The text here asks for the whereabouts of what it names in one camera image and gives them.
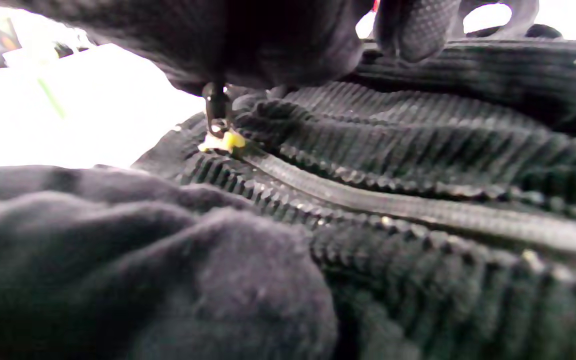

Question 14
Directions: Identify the person's left hand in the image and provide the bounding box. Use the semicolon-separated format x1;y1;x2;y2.
0;165;339;360

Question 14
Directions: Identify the person's right hand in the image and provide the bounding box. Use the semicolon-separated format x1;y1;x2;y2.
0;0;464;97

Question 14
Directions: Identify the black corduroy backpack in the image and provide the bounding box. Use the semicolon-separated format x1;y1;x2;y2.
133;0;576;360

